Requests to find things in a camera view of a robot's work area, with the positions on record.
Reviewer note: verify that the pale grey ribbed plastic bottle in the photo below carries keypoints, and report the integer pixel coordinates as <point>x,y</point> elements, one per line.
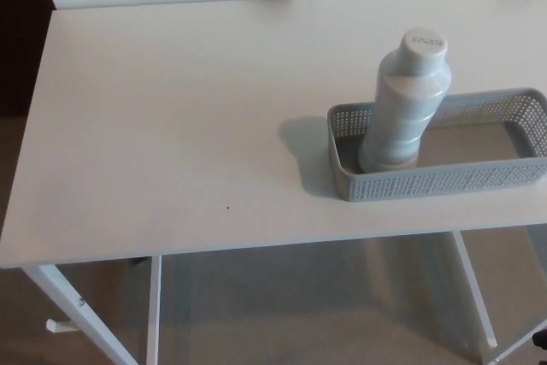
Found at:
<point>401,113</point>

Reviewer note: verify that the grey perforated plastic basket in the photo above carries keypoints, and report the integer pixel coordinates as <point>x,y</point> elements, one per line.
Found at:
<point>448,183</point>

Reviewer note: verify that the white desk leg frame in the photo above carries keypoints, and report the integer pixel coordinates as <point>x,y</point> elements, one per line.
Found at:
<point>64,296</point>
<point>474,292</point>

